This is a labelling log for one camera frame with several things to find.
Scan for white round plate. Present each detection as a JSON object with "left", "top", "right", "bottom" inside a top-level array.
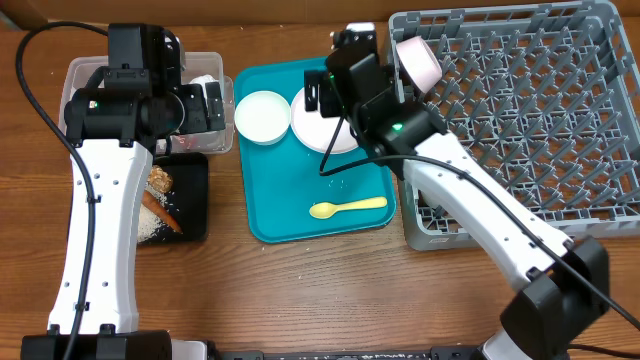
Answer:
[{"left": 291, "top": 89, "right": 358, "bottom": 154}]

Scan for white napkin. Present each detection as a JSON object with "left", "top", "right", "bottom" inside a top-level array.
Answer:
[{"left": 190, "top": 74, "right": 217, "bottom": 87}]

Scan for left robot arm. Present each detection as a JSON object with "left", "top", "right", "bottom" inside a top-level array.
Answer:
[{"left": 20, "top": 24, "right": 225, "bottom": 359}]

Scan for white bowl with rice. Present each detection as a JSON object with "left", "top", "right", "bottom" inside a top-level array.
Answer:
[{"left": 235, "top": 91, "right": 291, "bottom": 145}]

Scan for orange carrot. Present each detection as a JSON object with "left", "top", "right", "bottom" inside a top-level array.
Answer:
[{"left": 142, "top": 191, "right": 182, "bottom": 233}]

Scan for pile of rice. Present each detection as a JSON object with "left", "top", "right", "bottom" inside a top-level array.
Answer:
[{"left": 137, "top": 185, "right": 172, "bottom": 243}]

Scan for pink bowl with food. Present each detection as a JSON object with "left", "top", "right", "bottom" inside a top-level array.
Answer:
[{"left": 396, "top": 36, "right": 443, "bottom": 93}]

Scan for yellow plastic spoon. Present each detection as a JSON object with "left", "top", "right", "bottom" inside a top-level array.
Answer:
[{"left": 309, "top": 196, "right": 388, "bottom": 220}]

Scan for clear plastic bin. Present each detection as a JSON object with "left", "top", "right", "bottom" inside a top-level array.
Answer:
[{"left": 58, "top": 52, "right": 235, "bottom": 155}]

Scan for grey dishwasher rack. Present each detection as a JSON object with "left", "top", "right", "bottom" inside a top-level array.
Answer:
[{"left": 387, "top": 1, "right": 639, "bottom": 238}]

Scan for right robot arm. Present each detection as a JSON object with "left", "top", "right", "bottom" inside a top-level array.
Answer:
[{"left": 304, "top": 23, "right": 611, "bottom": 359}]

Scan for red snack wrapper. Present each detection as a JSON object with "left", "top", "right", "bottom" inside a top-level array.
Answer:
[{"left": 167, "top": 135, "right": 199, "bottom": 153}]

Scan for black waste tray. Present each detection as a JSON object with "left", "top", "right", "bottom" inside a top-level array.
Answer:
[{"left": 138, "top": 153, "right": 209, "bottom": 246}]

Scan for brown food clump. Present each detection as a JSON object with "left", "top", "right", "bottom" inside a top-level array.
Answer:
[{"left": 147, "top": 165, "right": 173, "bottom": 194}]

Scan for teal plastic tray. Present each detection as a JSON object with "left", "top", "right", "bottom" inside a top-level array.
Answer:
[{"left": 234, "top": 57, "right": 397, "bottom": 243}]

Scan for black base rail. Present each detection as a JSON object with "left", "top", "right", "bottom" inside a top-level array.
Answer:
[{"left": 209, "top": 346, "right": 482, "bottom": 360}]

